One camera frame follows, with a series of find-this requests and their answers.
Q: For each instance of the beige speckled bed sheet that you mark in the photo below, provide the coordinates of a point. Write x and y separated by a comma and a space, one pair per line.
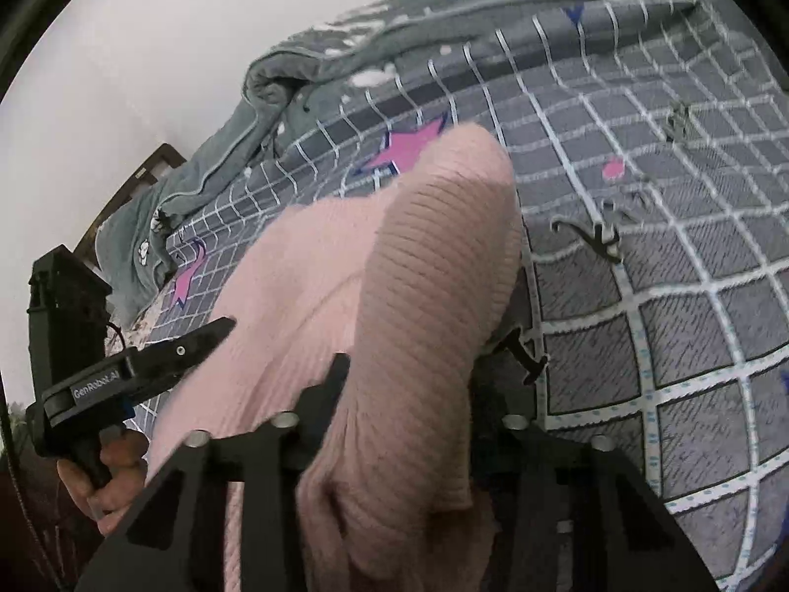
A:
148, 320

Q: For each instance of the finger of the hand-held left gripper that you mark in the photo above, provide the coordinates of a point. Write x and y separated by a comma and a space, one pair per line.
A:
179, 351

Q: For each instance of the dark wooden headboard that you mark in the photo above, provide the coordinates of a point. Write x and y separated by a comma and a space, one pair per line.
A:
163, 157

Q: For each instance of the pink knitted sweater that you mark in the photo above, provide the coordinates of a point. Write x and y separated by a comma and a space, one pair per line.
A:
400, 259

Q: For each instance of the person's left hand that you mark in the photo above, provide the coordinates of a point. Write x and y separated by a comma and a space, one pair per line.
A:
123, 450

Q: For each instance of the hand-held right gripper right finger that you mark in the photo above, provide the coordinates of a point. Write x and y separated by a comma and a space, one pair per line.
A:
530, 462

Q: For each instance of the grey checked star-print duvet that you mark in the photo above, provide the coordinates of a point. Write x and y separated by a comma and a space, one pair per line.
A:
678, 320

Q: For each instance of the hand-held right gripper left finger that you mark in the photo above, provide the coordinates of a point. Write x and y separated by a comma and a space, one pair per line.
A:
333, 382

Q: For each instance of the grey floral blanket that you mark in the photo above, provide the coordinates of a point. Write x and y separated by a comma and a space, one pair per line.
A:
203, 185

